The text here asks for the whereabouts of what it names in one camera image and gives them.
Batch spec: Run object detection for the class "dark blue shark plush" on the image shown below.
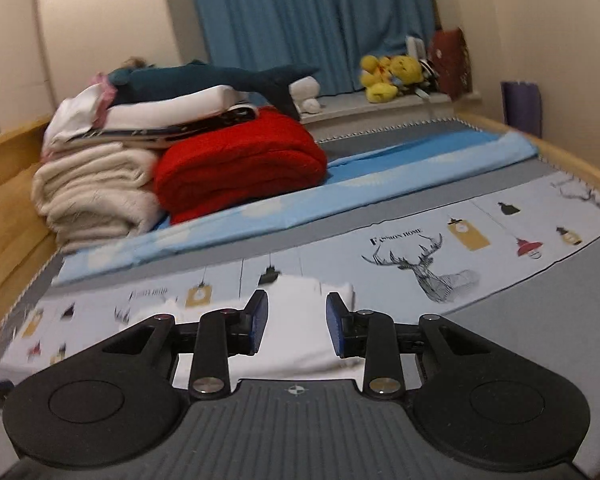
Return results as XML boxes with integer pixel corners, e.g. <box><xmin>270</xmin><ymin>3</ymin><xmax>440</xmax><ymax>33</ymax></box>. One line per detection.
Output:
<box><xmin>107</xmin><ymin>60</ymin><xmax>321</xmax><ymax>122</ymax></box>

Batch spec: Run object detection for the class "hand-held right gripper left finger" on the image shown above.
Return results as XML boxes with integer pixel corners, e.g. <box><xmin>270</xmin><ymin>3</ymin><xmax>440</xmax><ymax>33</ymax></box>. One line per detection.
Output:
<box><xmin>99</xmin><ymin>289</ymin><xmax>271</xmax><ymax>400</ymax></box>

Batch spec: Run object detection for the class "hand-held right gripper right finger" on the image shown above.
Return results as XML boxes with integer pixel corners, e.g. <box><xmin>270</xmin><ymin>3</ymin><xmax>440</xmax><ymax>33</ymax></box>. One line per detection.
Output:
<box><xmin>326</xmin><ymin>292</ymin><xmax>493</xmax><ymax>400</ymax></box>

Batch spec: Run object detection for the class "dark star-print cloth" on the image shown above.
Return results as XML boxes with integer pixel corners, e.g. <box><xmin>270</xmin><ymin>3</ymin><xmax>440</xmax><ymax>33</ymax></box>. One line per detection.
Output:
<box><xmin>65</xmin><ymin>102</ymin><xmax>259</xmax><ymax>150</ymax></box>

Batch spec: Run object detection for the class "wooden bed frame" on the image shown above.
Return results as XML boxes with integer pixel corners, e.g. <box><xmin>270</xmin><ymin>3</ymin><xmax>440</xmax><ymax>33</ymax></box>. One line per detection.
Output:
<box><xmin>0</xmin><ymin>112</ymin><xmax>600</xmax><ymax>346</ymax></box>

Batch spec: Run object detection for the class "red folded blanket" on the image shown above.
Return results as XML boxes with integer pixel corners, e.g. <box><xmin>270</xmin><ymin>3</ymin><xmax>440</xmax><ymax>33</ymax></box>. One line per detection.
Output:
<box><xmin>152</xmin><ymin>107</ymin><xmax>329</xmax><ymax>226</ymax></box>

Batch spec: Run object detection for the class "pink and white cloth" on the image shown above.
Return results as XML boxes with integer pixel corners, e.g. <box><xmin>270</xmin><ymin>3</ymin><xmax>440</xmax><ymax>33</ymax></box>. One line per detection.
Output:
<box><xmin>41</xmin><ymin>72</ymin><xmax>118</xmax><ymax>157</ymax></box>

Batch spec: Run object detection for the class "light blue folded sheet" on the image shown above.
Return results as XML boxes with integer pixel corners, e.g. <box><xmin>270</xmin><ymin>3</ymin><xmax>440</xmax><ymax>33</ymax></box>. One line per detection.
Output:
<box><xmin>54</xmin><ymin>127</ymin><xmax>539</xmax><ymax>287</ymax></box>

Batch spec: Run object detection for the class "white plush toy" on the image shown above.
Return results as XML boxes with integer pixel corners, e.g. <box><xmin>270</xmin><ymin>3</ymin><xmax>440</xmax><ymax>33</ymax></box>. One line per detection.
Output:
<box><xmin>289</xmin><ymin>75</ymin><xmax>324</xmax><ymax>114</ymax></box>

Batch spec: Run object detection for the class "purple paper bag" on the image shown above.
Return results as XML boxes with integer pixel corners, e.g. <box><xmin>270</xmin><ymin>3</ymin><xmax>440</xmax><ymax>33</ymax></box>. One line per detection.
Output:
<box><xmin>500</xmin><ymin>80</ymin><xmax>544</xmax><ymax>139</ymax></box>

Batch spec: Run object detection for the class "cream folded blanket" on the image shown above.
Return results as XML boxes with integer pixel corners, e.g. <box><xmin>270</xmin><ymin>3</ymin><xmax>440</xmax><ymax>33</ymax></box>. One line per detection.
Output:
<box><xmin>31</xmin><ymin>142</ymin><xmax>167</xmax><ymax>255</ymax></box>

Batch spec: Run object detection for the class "black and white striped toy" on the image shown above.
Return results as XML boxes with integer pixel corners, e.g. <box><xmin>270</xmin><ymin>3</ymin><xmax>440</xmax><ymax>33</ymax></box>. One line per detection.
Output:
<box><xmin>419</xmin><ymin>59</ymin><xmax>440</xmax><ymax>95</ymax></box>

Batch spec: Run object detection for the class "blue curtain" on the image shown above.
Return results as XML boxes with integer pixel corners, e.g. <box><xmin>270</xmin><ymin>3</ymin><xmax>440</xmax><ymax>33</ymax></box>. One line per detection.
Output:
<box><xmin>184</xmin><ymin>0</ymin><xmax>437</xmax><ymax>107</ymax></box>

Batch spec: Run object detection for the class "grey window ledge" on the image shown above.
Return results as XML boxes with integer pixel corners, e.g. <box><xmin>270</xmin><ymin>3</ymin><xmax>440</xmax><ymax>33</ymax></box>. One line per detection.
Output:
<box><xmin>299</xmin><ymin>91</ymin><xmax>456</xmax><ymax>127</ymax></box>

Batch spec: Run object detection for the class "dark red cushion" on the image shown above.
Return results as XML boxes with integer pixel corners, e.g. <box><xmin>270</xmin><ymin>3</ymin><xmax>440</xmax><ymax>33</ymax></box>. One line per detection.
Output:
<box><xmin>429</xmin><ymin>27</ymin><xmax>474</xmax><ymax>100</ymax></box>

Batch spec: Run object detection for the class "yellow plush toy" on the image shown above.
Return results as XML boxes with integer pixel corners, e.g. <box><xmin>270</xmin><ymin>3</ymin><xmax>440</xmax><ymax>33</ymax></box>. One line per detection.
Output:
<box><xmin>387</xmin><ymin>55</ymin><xmax>426</xmax><ymax>92</ymax></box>
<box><xmin>359</xmin><ymin>55</ymin><xmax>400</xmax><ymax>104</ymax></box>

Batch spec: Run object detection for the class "white long-sleeve shirt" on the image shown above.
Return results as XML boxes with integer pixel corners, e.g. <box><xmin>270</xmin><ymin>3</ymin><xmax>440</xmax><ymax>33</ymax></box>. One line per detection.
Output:
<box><xmin>129</xmin><ymin>275</ymin><xmax>356</xmax><ymax>391</ymax></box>

